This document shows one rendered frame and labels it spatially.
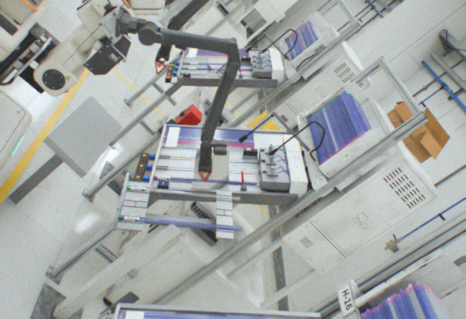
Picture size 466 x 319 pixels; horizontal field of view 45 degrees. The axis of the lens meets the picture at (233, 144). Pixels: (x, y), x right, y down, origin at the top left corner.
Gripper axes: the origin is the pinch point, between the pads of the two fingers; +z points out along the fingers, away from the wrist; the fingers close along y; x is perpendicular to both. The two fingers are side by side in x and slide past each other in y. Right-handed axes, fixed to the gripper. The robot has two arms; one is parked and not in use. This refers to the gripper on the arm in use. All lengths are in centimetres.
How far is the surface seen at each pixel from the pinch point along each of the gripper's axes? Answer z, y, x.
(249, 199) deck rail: 3.4, -10.0, -21.8
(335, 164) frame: -19, -11, -60
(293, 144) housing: -7, 30, -46
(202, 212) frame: 33.8, 21.0, 1.2
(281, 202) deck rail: 4.1, -9.9, -37.1
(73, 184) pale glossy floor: 45, 61, 83
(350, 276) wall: 140, 99, -111
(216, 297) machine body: 66, -10, -9
